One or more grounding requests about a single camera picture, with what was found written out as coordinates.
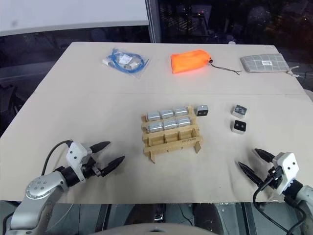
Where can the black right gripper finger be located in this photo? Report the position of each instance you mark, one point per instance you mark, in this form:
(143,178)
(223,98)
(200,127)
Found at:
(265,154)
(250,173)

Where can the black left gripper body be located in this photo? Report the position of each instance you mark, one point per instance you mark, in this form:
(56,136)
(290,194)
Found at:
(92,171)

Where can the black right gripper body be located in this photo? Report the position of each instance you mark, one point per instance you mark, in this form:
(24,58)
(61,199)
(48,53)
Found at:
(274,178)

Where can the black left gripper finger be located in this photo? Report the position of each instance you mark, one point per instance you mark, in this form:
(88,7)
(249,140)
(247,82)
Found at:
(112,165)
(99,146)

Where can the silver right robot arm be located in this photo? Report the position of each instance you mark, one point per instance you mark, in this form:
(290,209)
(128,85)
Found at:
(302,198)

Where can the wooden rack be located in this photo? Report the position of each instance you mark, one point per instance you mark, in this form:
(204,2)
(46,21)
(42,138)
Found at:
(171,147)

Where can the grey checked fabric pouch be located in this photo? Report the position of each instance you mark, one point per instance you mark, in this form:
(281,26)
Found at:
(264,63)

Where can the black chair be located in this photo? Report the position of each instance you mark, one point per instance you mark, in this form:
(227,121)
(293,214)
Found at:
(8,98)

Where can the white board panel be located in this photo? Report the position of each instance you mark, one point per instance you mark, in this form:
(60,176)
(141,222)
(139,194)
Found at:
(73,12)

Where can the grey metal pillar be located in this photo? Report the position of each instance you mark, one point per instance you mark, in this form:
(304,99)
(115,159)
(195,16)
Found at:
(152,19)

